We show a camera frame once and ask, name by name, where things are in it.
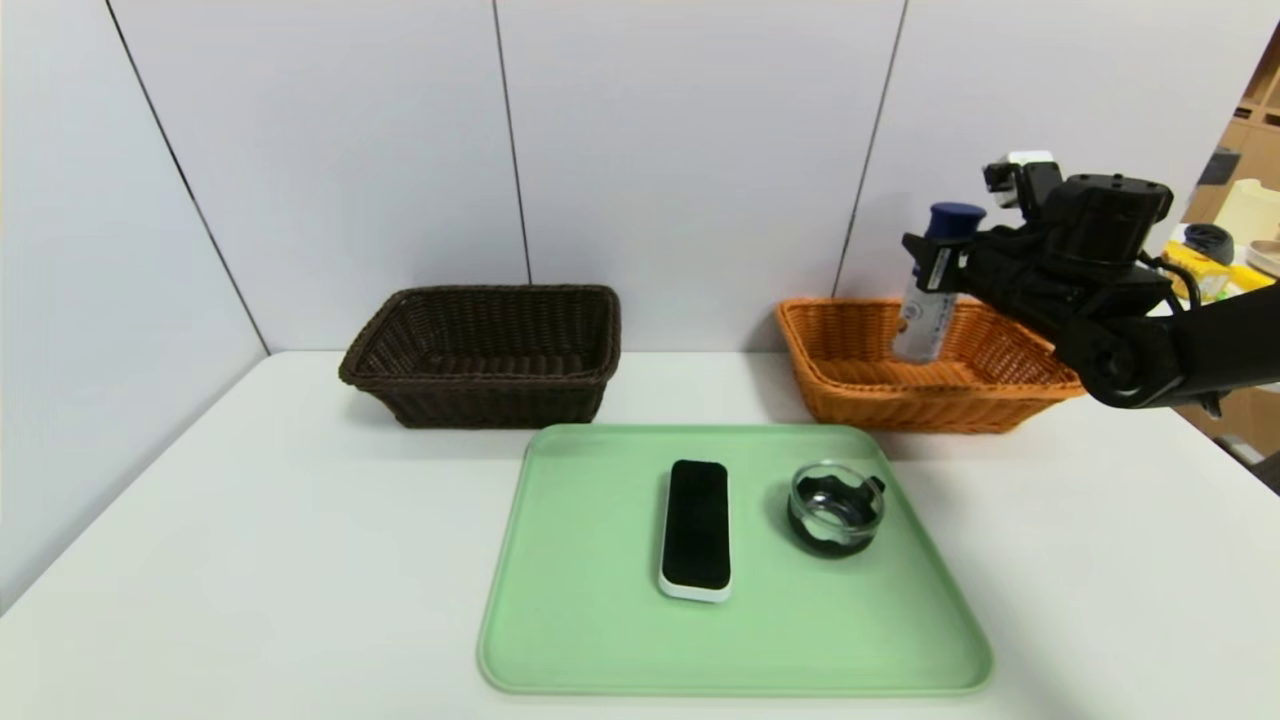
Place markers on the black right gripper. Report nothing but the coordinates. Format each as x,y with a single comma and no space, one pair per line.
942,264

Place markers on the white bottle with blue cap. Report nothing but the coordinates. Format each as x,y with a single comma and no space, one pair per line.
922,325

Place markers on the glass cup with black sleeve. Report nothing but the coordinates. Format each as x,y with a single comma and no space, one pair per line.
833,538

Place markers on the black and white eraser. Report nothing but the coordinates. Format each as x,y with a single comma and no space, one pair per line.
696,520

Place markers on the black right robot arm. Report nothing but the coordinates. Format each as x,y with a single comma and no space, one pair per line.
1200,350

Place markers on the orange wicker basket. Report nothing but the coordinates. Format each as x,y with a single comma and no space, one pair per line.
900,405

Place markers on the dark brown wicker basket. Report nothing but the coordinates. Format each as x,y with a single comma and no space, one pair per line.
450,395

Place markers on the yellow box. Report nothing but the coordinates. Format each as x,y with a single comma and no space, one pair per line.
1205,275

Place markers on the black round object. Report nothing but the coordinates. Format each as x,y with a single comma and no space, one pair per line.
1210,243

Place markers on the dark grey box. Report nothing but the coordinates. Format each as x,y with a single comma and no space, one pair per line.
1214,168

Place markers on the cream plastic container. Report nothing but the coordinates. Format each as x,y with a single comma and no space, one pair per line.
1250,212

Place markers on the yellow flat package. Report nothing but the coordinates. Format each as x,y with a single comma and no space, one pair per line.
1255,276

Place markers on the beige bowl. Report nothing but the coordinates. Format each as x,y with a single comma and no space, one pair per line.
1265,258

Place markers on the wooden shelf cabinet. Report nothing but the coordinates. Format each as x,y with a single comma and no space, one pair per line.
1255,150

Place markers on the light green plastic tray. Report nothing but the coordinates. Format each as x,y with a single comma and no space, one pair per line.
820,630

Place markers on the grey chair base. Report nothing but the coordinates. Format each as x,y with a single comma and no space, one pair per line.
1250,462

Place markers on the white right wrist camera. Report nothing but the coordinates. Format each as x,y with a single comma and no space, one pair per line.
1020,165

